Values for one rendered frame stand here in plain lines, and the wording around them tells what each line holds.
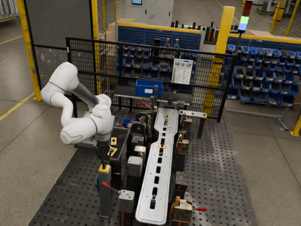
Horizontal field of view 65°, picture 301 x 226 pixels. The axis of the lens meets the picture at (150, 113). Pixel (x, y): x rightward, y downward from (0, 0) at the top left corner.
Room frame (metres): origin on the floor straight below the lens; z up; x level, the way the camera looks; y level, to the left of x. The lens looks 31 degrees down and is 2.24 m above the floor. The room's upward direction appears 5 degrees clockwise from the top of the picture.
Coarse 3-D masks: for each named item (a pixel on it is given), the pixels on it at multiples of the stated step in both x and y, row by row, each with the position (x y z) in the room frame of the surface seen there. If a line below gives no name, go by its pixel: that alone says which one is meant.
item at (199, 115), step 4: (180, 112) 2.15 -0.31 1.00; (184, 112) 2.16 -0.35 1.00; (188, 112) 2.17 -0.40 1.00; (192, 112) 2.17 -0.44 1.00; (196, 112) 2.18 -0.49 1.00; (200, 112) 2.19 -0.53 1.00; (188, 116) 2.10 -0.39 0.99; (192, 116) 2.10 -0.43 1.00; (196, 116) 2.10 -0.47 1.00; (200, 116) 2.10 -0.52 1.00; (204, 116) 2.11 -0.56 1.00
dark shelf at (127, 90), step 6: (120, 90) 2.50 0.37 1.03; (126, 90) 2.52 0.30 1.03; (132, 90) 2.53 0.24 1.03; (126, 96) 2.39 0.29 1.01; (132, 96) 2.38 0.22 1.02; (138, 96) 2.38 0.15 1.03; (144, 96) 2.39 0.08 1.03; (162, 96) 2.43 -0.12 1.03; (168, 96) 2.44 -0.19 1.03; (174, 96) 2.45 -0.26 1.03; (180, 96) 2.46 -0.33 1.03; (186, 96) 2.48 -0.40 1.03; (174, 102) 2.34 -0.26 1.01; (186, 102) 2.33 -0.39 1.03
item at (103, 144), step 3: (99, 141) 1.07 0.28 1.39; (102, 141) 1.07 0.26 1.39; (105, 141) 1.07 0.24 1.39; (108, 141) 1.09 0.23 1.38; (96, 144) 1.10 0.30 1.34; (99, 144) 1.07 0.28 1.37; (102, 144) 1.07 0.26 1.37; (105, 144) 1.07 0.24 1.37; (108, 144) 1.09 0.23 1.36; (102, 147) 1.09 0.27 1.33; (108, 147) 1.09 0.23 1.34; (102, 150) 1.09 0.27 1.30
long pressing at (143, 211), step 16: (160, 112) 2.12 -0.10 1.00; (176, 112) 2.15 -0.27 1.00; (160, 128) 1.82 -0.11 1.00; (176, 128) 1.85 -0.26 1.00; (144, 176) 1.20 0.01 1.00; (160, 176) 1.22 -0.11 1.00; (144, 192) 1.06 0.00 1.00; (160, 192) 1.08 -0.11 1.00; (144, 208) 0.95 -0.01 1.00; (160, 208) 0.95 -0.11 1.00; (160, 224) 0.85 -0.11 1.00
